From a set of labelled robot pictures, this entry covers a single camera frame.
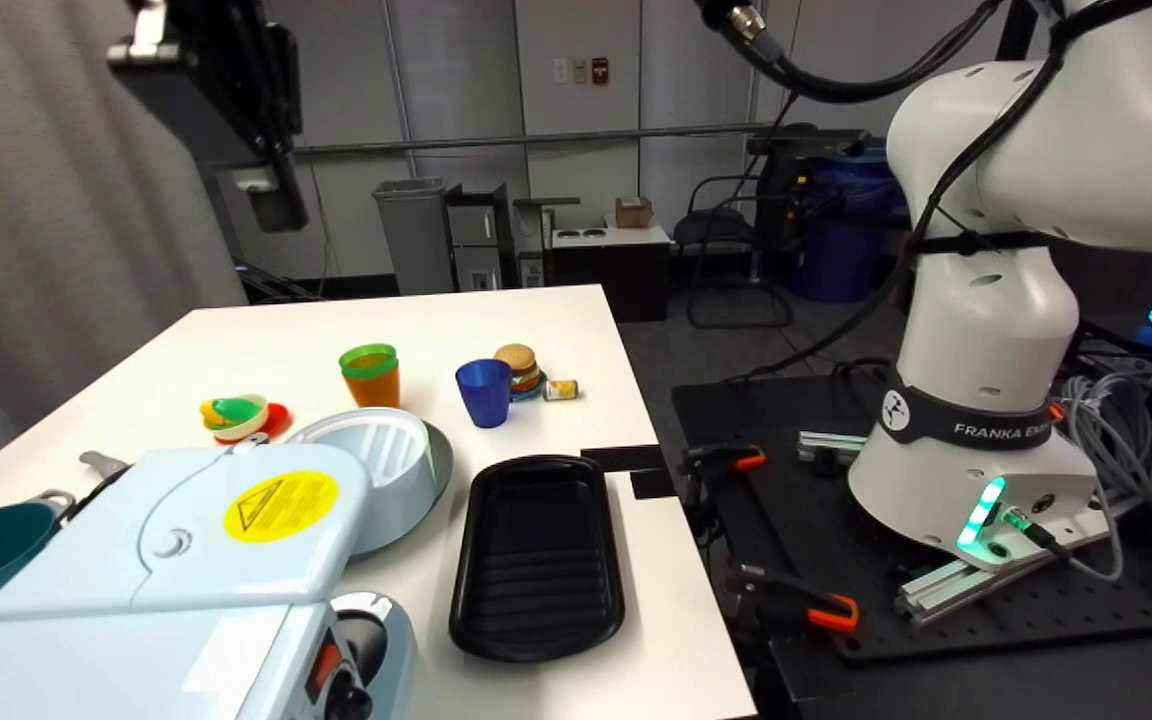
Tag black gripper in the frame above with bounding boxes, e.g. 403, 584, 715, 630
165, 0, 312, 237

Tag light blue toy coffee maker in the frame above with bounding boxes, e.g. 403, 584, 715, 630
0, 444, 425, 720

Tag grey cabinet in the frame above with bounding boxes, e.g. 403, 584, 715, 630
367, 175, 457, 297
446, 185, 520, 293

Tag green plastic cup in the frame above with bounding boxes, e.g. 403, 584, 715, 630
336, 340, 403, 387

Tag green toy plate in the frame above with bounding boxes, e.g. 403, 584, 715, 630
207, 391, 273, 430

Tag orange plastic cup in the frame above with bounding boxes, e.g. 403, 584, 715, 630
341, 362, 407, 413

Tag red toy plate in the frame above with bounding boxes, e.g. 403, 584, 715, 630
248, 399, 298, 447

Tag grey curtain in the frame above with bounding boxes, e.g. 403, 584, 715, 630
0, 0, 248, 495

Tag blue plastic cup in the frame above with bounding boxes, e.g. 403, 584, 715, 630
451, 353, 520, 434

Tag toy hamburger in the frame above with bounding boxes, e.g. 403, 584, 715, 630
492, 340, 552, 399

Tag toy burger on plate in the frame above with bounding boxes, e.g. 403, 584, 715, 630
505, 372, 556, 403

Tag grey round plate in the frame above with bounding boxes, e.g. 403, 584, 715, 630
356, 413, 459, 560

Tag black low cabinet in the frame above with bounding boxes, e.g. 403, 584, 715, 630
540, 215, 675, 328

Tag small cardboard box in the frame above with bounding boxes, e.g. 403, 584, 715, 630
609, 193, 661, 232

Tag black office chair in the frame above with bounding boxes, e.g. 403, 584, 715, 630
674, 166, 797, 331

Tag black ribbed tray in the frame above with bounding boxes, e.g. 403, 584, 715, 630
446, 447, 633, 667

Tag blue bin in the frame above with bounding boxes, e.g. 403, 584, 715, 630
789, 134, 912, 308

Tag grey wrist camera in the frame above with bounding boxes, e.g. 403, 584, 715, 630
108, 0, 177, 72

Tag grey wall rail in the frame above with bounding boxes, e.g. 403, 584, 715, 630
292, 119, 793, 162

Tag red white wall sign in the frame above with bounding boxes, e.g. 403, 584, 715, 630
565, 50, 618, 91

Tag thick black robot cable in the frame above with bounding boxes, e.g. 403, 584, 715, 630
692, 0, 1013, 119

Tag black clamp orange handle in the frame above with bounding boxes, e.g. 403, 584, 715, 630
715, 554, 865, 640
684, 440, 776, 508

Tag aluminium extrusion rail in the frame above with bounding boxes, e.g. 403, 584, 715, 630
793, 425, 876, 472
891, 508, 1115, 628

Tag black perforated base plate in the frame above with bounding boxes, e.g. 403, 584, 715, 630
668, 368, 1152, 670

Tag grey cable bundle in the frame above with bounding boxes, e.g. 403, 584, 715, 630
1052, 362, 1152, 587

